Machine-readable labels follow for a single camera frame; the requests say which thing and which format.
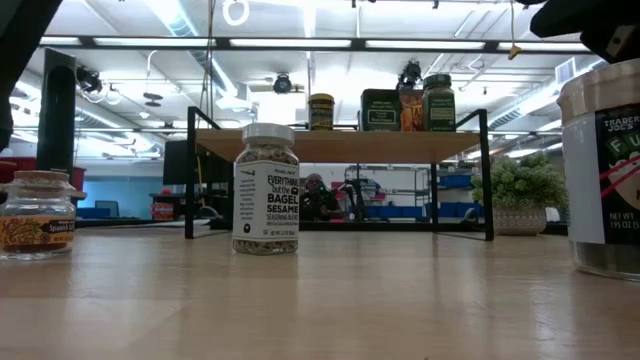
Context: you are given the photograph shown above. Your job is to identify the furikake jar with metal lid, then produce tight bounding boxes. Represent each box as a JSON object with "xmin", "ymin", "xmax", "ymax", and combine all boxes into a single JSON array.
[{"xmin": 556, "ymin": 58, "xmax": 640, "ymax": 282}]

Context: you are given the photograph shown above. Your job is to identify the green-lidded glass herb jar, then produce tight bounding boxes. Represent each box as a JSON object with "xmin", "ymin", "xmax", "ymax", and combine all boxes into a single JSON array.
[{"xmin": 422, "ymin": 73, "xmax": 457, "ymax": 133}]

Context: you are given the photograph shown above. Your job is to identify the orange spice pouch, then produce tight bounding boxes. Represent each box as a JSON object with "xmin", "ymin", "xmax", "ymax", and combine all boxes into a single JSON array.
[{"xmin": 398, "ymin": 88, "xmax": 426, "ymax": 133}]

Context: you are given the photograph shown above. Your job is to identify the dark green spice tin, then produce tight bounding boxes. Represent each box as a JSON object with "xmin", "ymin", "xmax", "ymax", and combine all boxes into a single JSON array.
[{"xmin": 359, "ymin": 88, "xmax": 402, "ymax": 133}]

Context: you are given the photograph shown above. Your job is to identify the yellow-lidded chili onion shaker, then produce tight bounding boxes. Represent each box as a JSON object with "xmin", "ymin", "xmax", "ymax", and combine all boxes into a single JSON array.
[{"xmin": 307, "ymin": 92, "xmax": 336, "ymax": 132}]

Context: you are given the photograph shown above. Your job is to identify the Everything Bagel seasoning jar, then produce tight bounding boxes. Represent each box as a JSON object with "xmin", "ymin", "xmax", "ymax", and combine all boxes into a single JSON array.
[{"xmin": 231, "ymin": 122, "xmax": 301, "ymax": 257}]

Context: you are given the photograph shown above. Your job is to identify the wooden shelf with black legs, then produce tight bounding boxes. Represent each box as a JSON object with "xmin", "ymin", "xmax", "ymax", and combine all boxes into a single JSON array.
[{"xmin": 184, "ymin": 105, "xmax": 496, "ymax": 243}]

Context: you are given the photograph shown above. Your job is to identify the green succulent in patterned pot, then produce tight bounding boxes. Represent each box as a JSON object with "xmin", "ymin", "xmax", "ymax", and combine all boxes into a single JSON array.
[{"xmin": 470, "ymin": 152, "xmax": 570, "ymax": 237}]

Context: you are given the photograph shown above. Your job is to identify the blue storage bins row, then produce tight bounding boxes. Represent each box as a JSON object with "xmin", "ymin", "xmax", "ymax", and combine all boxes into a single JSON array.
[{"xmin": 364, "ymin": 204, "xmax": 432, "ymax": 221}]

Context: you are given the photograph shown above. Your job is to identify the person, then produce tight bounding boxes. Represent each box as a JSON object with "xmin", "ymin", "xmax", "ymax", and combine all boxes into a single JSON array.
[{"xmin": 298, "ymin": 173, "xmax": 346, "ymax": 222}]

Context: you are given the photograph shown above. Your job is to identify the black monitor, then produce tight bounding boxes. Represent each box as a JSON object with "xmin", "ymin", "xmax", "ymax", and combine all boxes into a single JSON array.
[{"xmin": 162, "ymin": 139, "xmax": 187, "ymax": 187}]

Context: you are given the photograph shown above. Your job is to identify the red storage bin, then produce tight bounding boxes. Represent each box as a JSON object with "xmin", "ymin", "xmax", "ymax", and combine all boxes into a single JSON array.
[{"xmin": 69, "ymin": 166, "xmax": 87, "ymax": 194}]

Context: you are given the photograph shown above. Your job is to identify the yellow hanging cord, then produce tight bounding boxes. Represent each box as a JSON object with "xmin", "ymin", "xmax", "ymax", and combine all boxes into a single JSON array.
[{"xmin": 506, "ymin": 0, "xmax": 524, "ymax": 62}]

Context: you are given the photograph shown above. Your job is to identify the black mounted camera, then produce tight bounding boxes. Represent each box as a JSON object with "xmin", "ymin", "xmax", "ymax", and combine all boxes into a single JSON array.
[
  {"xmin": 397, "ymin": 59, "xmax": 426, "ymax": 91},
  {"xmin": 74, "ymin": 66, "xmax": 105, "ymax": 96},
  {"xmin": 272, "ymin": 72, "xmax": 295, "ymax": 95}
]

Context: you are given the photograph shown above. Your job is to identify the black frame beam with lights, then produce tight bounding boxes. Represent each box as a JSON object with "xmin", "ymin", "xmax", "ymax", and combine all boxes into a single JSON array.
[{"xmin": 39, "ymin": 34, "xmax": 594, "ymax": 54}]

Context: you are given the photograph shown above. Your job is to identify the white ring light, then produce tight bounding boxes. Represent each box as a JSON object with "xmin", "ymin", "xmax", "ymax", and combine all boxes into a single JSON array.
[{"xmin": 222, "ymin": 0, "xmax": 251, "ymax": 27}]

